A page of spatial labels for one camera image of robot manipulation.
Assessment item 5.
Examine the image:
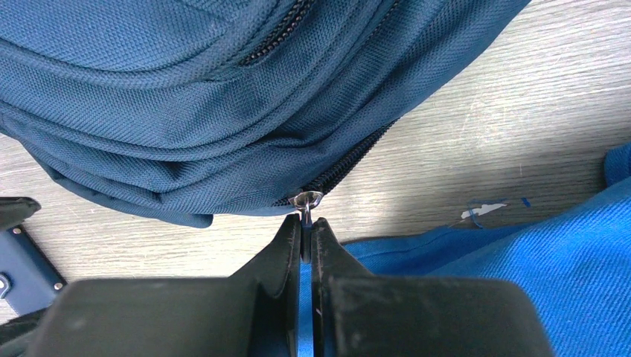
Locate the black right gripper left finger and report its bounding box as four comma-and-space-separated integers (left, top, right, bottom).
27, 214, 301, 356

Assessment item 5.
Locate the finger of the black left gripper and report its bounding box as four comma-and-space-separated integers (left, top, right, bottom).
1, 197, 42, 231

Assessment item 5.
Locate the navy blue backpack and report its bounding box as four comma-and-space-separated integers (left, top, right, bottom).
1, 1, 526, 228

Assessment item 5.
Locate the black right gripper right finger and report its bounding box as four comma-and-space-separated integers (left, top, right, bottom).
310, 218, 553, 356

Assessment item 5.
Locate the blue cloth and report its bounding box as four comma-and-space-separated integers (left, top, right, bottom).
298, 143, 631, 357

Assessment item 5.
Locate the small blue wallet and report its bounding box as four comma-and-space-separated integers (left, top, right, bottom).
1, 225, 66, 316

